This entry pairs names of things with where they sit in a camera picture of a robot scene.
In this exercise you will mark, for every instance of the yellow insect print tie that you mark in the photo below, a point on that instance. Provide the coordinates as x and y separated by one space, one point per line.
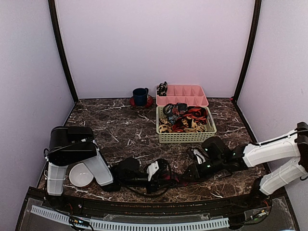
183 125

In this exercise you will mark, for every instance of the white slotted cable duct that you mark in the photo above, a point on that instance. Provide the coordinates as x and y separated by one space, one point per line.
134 223

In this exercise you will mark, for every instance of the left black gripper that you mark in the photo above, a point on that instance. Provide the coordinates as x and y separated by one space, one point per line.
156 182

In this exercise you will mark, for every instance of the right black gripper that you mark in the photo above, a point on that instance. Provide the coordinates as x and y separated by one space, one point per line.
197 174

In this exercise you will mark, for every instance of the dark floral tie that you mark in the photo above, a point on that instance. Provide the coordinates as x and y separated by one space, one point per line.
174 111

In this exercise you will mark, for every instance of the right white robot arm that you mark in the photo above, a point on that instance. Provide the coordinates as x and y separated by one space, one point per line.
292 145

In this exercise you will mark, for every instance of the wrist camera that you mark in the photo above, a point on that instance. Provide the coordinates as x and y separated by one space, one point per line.
152 169
197 155

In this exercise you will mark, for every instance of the pink divided organizer box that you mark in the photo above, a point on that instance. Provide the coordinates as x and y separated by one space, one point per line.
192 95

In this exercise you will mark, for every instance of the right black corner post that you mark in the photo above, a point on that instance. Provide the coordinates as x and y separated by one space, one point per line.
249 50

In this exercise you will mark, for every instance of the dark blue mug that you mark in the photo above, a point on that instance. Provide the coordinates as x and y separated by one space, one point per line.
140 96

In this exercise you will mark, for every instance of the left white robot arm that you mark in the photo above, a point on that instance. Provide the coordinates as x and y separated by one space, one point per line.
71 145

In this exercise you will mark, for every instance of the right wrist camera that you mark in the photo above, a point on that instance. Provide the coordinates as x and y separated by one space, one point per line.
197 155

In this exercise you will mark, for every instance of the black red striped tie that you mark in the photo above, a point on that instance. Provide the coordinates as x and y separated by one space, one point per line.
198 113

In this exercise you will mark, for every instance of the white bowl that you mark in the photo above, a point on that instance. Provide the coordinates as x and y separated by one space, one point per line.
80 176

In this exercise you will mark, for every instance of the green perforated plastic basket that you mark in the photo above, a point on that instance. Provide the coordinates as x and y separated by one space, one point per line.
185 137

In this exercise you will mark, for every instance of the black front rail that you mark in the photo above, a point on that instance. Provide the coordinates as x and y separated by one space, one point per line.
233 206

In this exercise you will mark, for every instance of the left black corner post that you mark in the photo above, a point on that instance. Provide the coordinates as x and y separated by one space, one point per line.
60 48

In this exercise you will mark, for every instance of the red saucer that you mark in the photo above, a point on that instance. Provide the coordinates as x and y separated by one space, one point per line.
149 103

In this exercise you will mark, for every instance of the black corner post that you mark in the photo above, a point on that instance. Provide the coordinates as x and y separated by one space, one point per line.
60 48
249 50

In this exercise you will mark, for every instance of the red navy striped tie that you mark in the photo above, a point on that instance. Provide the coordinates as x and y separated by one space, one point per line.
173 180

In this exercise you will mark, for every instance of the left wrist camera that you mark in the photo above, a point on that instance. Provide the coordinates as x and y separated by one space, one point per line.
152 169

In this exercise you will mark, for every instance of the rolled black floral tie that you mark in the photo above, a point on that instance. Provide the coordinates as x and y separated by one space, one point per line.
161 89

